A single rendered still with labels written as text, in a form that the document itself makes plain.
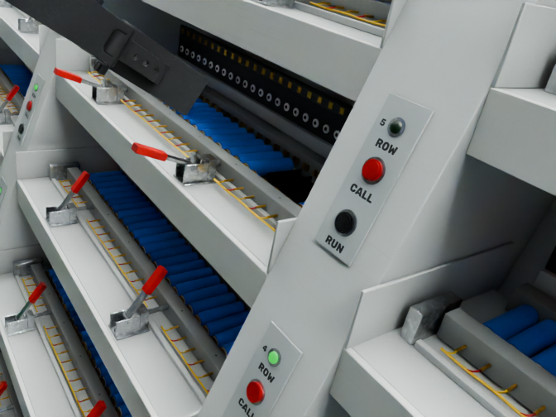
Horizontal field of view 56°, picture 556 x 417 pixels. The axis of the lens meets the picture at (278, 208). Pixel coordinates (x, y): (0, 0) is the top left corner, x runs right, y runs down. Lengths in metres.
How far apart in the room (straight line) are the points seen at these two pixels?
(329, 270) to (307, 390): 0.09
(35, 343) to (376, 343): 0.64
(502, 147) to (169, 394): 0.40
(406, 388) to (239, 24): 0.38
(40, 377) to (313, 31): 0.63
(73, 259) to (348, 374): 0.48
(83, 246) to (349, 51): 0.51
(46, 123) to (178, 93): 0.61
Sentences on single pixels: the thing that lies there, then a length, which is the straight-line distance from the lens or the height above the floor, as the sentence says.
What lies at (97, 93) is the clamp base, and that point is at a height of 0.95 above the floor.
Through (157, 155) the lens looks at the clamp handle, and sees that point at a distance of 0.53.
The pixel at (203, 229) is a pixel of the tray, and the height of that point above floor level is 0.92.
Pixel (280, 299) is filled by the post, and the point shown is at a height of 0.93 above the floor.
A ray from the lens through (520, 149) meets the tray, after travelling 0.35.
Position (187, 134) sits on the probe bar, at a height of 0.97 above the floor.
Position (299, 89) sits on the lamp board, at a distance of 0.68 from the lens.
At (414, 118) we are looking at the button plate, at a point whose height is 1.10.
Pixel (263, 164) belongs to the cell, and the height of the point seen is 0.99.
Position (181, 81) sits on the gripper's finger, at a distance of 0.37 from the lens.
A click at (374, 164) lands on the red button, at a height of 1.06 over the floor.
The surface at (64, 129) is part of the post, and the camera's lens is 0.97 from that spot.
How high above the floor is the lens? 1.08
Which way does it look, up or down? 13 degrees down
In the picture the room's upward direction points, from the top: 26 degrees clockwise
